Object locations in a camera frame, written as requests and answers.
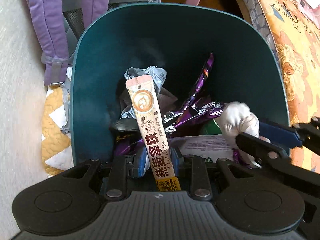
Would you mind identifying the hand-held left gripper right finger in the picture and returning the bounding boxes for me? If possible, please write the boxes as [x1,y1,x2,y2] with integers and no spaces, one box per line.
[171,146,253,200]

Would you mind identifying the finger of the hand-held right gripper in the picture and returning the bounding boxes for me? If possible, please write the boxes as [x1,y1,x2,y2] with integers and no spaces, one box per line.
[259,117,320,147]
[235,132,289,160]

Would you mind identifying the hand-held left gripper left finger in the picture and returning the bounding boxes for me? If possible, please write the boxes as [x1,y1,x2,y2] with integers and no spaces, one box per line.
[61,146,150,200]

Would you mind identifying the coffee stick sachet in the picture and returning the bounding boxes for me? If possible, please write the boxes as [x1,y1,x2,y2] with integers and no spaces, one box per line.
[125,75,182,192]

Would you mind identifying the white tissue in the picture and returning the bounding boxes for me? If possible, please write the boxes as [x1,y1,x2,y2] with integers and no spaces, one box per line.
[215,102,272,168]

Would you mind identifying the dark teal plastic bin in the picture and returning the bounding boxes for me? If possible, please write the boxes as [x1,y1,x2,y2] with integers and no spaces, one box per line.
[69,3,290,193]

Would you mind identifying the purple foil wrapper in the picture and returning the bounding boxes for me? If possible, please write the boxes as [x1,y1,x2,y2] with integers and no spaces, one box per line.
[115,135,144,158]
[175,52,215,128]
[160,100,225,137]
[232,149,253,168]

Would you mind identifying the white printed paper packet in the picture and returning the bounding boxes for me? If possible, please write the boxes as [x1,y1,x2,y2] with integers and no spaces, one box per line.
[167,134,235,163]

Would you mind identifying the green packet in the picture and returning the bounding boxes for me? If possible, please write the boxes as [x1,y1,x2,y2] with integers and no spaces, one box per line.
[200,119,223,135]

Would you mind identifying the dark brown paper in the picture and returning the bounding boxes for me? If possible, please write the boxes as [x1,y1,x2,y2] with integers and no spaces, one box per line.
[159,87,178,112]

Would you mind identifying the bed with orange floral sheet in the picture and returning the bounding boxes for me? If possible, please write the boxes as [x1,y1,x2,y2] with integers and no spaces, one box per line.
[227,0,320,173]

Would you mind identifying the crumpled grey paper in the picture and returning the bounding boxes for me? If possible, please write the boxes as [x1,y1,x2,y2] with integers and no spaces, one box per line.
[120,65,167,120]

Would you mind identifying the patchwork quilt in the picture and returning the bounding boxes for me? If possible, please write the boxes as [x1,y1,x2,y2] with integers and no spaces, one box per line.
[41,66,74,178]

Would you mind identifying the purple backpack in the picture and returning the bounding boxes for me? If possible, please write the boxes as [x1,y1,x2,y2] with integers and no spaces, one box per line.
[22,0,163,87]

